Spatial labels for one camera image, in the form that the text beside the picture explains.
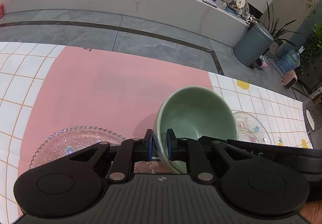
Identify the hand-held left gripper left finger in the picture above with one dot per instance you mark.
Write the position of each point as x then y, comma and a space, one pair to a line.
150, 144

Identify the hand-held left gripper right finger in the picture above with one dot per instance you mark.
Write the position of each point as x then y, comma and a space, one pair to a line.
171, 144

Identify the green ceramic bowl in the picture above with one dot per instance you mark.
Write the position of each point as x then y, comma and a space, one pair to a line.
198, 113

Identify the floral clear glass plate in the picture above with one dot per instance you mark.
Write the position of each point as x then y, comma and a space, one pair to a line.
251, 126
75, 138

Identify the person's right hand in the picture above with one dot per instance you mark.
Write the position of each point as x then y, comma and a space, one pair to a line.
314, 214

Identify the pink placemat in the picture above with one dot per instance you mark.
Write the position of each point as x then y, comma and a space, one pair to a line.
113, 88

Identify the pink heater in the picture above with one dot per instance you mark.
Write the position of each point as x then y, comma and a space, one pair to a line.
289, 79

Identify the blue water bottle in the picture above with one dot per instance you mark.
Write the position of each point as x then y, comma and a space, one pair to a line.
289, 62

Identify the grey trash bin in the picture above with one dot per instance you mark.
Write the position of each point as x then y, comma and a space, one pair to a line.
252, 45

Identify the hanging vine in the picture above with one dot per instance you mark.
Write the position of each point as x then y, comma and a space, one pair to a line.
314, 38

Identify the tall potted plant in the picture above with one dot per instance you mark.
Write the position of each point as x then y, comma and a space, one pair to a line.
275, 30

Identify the decorative plate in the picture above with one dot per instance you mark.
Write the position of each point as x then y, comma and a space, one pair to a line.
245, 10

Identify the round paper fan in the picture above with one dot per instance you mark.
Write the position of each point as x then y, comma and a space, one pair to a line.
241, 0

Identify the red plastic box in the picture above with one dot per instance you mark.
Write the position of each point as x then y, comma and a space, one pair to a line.
1, 10

